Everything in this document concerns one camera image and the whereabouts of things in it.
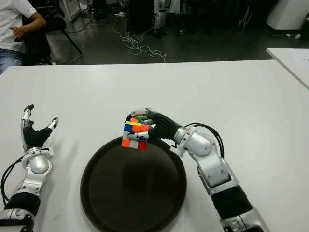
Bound right arm black cables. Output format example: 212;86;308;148
184;122;225;159

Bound multicoloured Rubik's cube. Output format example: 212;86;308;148
121;116;151;151

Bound tangled white floor cable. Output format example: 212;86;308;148
113;14;169;63

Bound white side table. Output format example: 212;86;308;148
266;47;309;90

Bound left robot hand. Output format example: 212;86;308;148
20;104;59;150

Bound seated person white shirt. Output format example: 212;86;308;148
0;0;47;74

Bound black office chair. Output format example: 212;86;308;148
23;6;83;66

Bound arm black cables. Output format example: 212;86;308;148
184;122;225;159
0;154;27;206

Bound dark round plate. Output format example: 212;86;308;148
80;136;188;232

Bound white cabinet black base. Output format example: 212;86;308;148
265;0;309;31

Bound tall black cabinet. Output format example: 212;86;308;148
129;0;155;33

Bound left arm black cables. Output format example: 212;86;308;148
0;154;27;206

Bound white framed cabinet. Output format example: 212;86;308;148
61;0;82;22

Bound metal folding stand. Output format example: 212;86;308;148
238;6;253;29

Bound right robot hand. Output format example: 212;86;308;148
124;108;182;145

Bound grey humanoid robot legs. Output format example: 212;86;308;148
153;0;172;38

